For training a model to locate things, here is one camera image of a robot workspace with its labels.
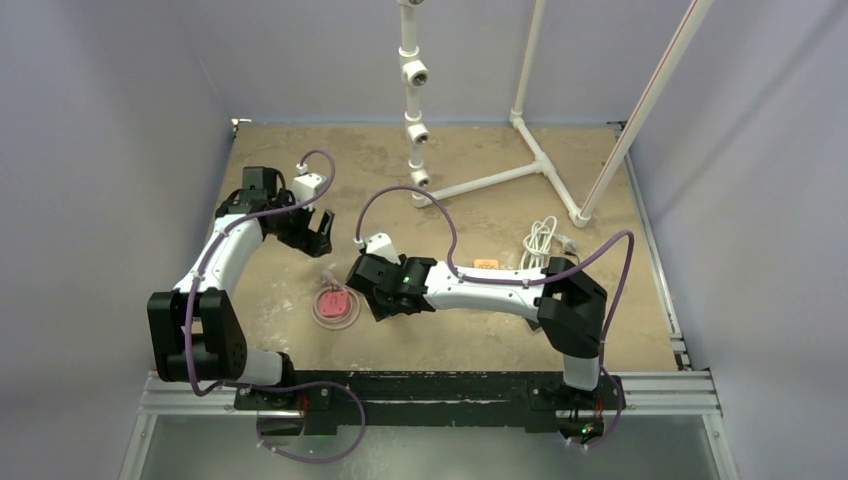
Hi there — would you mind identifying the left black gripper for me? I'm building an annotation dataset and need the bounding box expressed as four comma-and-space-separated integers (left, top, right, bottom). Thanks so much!
269, 189, 332, 257

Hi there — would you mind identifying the tan cube plug adapter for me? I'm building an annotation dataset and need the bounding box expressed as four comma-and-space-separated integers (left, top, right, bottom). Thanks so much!
473, 259, 499, 269

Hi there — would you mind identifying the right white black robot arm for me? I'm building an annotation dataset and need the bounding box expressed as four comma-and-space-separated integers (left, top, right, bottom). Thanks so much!
345, 253, 607, 407

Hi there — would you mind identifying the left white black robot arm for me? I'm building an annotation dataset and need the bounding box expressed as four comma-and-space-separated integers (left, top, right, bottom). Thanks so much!
146, 166, 334, 409

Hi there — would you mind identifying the pink square plug adapter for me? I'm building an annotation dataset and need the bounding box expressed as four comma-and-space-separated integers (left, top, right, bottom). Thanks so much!
316, 290, 350, 319

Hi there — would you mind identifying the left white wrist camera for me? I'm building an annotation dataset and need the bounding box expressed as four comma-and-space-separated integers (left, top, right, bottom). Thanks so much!
290, 173, 328, 203

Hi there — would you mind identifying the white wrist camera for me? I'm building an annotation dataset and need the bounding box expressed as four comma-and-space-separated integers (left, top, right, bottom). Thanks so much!
290, 173, 328, 203
354, 232, 401, 264

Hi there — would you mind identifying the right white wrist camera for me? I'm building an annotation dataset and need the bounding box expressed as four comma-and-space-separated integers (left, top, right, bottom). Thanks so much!
354, 232, 401, 264

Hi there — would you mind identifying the pink coiled cable with plug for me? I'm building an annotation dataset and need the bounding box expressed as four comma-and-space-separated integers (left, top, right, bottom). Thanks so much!
311, 268, 362, 331

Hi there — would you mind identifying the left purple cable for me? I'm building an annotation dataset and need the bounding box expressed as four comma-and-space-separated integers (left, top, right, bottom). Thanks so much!
183, 149, 367, 466

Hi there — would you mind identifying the purple cable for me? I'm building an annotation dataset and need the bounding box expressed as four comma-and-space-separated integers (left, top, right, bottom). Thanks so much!
354, 185, 636, 452
183, 149, 367, 466

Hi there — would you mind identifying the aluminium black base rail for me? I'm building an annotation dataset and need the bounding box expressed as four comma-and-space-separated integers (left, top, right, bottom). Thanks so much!
140, 370, 720, 440

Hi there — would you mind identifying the white coiled power cable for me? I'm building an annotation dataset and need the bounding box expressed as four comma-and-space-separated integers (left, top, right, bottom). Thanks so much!
520, 215, 579, 272

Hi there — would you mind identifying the white PVC pipe frame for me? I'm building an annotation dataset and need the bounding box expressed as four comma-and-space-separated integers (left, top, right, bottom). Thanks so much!
398, 1, 711, 227

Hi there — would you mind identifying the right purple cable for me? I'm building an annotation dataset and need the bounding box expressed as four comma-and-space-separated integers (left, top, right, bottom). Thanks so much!
354, 185, 636, 452

